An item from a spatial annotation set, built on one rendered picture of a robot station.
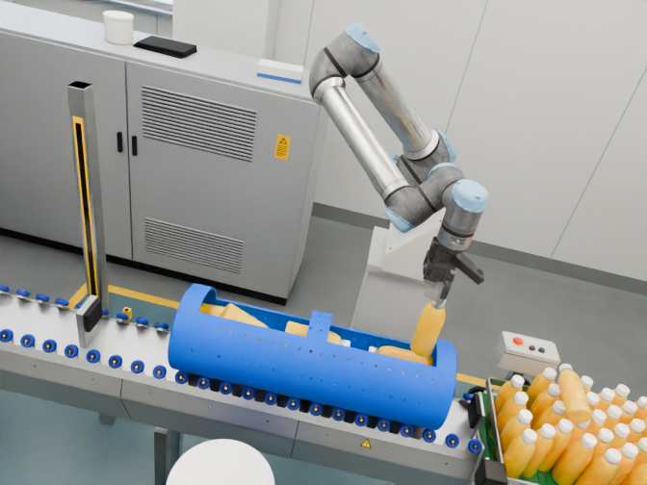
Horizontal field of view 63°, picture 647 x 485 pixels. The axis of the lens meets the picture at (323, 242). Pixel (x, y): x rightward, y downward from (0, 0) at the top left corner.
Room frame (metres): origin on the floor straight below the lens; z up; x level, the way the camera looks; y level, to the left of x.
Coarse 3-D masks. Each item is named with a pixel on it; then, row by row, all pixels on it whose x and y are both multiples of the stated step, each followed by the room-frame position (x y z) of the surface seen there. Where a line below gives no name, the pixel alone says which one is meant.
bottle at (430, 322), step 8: (432, 304) 1.21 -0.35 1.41; (424, 312) 1.21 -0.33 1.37; (432, 312) 1.20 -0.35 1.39; (440, 312) 1.20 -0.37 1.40; (424, 320) 1.20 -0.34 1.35; (432, 320) 1.19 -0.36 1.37; (440, 320) 1.19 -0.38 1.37; (416, 328) 1.22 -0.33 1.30; (424, 328) 1.19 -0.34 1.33; (432, 328) 1.19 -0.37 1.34; (440, 328) 1.20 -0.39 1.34; (416, 336) 1.21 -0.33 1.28; (424, 336) 1.19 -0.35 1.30; (432, 336) 1.19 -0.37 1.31; (416, 344) 1.20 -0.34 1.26; (424, 344) 1.19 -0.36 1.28; (432, 344) 1.19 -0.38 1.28; (416, 352) 1.19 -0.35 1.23; (424, 352) 1.19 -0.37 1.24
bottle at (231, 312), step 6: (228, 306) 1.25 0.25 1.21; (234, 306) 1.26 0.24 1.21; (222, 312) 1.26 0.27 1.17; (228, 312) 1.23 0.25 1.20; (234, 312) 1.24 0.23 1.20; (240, 312) 1.25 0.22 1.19; (228, 318) 1.22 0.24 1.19; (234, 318) 1.22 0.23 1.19; (240, 318) 1.23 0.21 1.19; (246, 318) 1.24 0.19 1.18; (252, 318) 1.26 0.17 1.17; (258, 324) 1.25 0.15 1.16; (264, 324) 1.26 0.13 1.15
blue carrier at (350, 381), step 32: (192, 288) 1.27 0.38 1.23; (192, 320) 1.16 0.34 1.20; (224, 320) 1.17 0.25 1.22; (288, 320) 1.37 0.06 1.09; (320, 320) 1.24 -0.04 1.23; (192, 352) 1.10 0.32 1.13; (224, 352) 1.11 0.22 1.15; (256, 352) 1.12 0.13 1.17; (288, 352) 1.13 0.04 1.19; (320, 352) 1.14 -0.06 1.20; (352, 352) 1.15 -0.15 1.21; (448, 352) 1.22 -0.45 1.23; (256, 384) 1.10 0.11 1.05; (288, 384) 1.09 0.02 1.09; (320, 384) 1.09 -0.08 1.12; (352, 384) 1.09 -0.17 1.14; (384, 384) 1.10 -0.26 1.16; (416, 384) 1.11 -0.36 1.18; (448, 384) 1.12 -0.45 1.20; (384, 416) 1.09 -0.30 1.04; (416, 416) 1.08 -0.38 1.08
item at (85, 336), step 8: (96, 296) 1.30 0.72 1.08; (88, 304) 1.26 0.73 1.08; (96, 304) 1.27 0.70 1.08; (80, 312) 1.22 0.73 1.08; (88, 312) 1.23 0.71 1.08; (96, 312) 1.26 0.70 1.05; (80, 320) 1.21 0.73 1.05; (88, 320) 1.21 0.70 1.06; (96, 320) 1.26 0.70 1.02; (80, 328) 1.21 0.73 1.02; (88, 328) 1.21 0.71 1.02; (96, 328) 1.28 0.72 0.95; (80, 336) 1.21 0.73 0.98; (88, 336) 1.23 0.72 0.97; (80, 344) 1.21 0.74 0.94; (88, 344) 1.22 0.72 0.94
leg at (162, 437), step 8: (160, 432) 1.16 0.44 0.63; (168, 432) 1.18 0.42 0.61; (160, 440) 1.15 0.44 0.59; (168, 440) 1.18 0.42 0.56; (160, 448) 1.15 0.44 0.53; (168, 448) 1.18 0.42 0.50; (160, 456) 1.15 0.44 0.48; (168, 456) 1.18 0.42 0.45; (160, 464) 1.15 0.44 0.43; (168, 464) 1.18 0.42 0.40; (160, 472) 1.15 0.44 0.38; (168, 472) 1.18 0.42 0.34; (160, 480) 1.15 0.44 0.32
